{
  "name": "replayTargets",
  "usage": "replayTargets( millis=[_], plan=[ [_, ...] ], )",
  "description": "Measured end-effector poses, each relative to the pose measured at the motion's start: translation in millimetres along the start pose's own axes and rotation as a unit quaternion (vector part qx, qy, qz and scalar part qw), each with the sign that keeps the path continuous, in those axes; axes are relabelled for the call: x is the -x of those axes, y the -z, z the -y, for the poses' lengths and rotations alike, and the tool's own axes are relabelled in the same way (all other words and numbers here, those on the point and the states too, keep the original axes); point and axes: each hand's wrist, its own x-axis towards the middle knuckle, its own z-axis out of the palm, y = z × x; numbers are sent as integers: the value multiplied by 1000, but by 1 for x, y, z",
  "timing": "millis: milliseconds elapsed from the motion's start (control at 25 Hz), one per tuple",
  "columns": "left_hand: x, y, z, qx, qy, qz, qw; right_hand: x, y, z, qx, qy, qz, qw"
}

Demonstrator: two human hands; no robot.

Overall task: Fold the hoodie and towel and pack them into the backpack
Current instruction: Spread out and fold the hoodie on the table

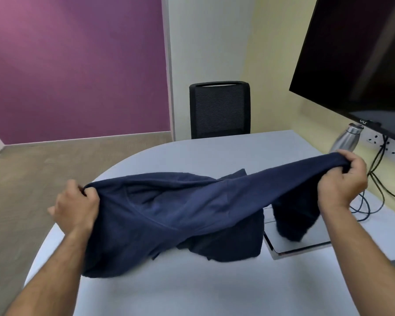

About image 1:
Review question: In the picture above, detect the black television screen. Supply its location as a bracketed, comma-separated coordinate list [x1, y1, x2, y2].
[288, 0, 395, 147]

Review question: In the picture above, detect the black power cable with plug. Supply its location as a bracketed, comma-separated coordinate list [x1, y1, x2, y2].
[368, 171, 395, 203]

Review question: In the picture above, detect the person's right forearm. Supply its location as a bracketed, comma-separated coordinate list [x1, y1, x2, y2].
[319, 200, 395, 316]

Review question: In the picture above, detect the navy blue hoodie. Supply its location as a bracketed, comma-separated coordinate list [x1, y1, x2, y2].
[80, 152, 351, 279]

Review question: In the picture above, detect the black mesh back chair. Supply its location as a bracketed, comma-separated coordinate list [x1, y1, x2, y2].
[189, 80, 251, 140]

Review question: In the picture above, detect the person's left hand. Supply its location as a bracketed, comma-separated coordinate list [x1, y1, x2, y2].
[47, 179, 101, 236]

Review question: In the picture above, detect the grey table cable box lid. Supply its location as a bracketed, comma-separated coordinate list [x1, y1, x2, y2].
[262, 204, 333, 260]

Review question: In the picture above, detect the person's left forearm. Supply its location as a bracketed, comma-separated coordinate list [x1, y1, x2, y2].
[5, 226, 93, 316]

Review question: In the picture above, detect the black coiled cable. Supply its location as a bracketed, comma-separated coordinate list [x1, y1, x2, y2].
[348, 136, 391, 223]

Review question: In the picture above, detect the person's right hand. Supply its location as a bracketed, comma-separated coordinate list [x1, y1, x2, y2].
[317, 149, 369, 211]

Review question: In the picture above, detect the steel water bottle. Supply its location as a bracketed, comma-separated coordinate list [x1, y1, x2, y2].
[328, 122, 365, 154]

